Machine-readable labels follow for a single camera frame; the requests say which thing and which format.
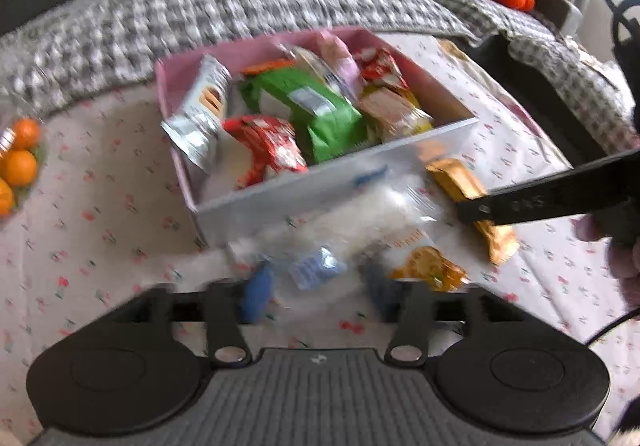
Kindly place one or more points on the yellow and brown snack packet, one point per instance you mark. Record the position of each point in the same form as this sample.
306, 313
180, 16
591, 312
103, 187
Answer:
395, 113

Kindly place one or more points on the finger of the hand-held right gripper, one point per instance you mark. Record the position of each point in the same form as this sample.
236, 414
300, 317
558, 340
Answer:
540, 198

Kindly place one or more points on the large clear snack bag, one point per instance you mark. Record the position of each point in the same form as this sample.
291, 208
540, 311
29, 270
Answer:
340, 221

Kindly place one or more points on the red snack packet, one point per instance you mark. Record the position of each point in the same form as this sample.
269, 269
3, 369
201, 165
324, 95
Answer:
382, 68
270, 145

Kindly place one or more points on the white snack packet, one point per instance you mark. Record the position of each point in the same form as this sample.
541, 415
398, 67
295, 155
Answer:
200, 125

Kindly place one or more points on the orange print snack packet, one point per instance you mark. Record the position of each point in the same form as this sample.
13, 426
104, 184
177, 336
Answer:
430, 268

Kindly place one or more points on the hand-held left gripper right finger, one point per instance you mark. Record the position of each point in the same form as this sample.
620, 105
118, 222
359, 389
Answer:
380, 293

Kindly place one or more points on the grey checkered blanket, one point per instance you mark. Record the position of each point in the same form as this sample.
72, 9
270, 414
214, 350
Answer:
200, 0

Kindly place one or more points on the person's right hand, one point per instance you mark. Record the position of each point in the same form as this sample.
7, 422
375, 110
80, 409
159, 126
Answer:
595, 228

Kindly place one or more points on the floral tablecloth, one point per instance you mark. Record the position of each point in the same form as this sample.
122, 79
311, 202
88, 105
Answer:
100, 236

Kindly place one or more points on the green snack packet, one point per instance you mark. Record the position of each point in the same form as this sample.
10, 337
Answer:
325, 125

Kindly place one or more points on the pink cardboard box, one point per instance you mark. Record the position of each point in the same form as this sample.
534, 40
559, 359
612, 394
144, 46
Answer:
280, 206

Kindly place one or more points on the pink snack packet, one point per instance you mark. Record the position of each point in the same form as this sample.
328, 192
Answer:
340, 58

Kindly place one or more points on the golden snack packet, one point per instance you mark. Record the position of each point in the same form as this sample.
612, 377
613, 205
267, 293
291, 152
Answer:
460, 181

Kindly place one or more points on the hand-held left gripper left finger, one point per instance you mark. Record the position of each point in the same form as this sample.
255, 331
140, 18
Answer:
257, 296

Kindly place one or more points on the small clear snack packet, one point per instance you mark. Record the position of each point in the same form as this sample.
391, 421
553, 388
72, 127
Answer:
307, 60

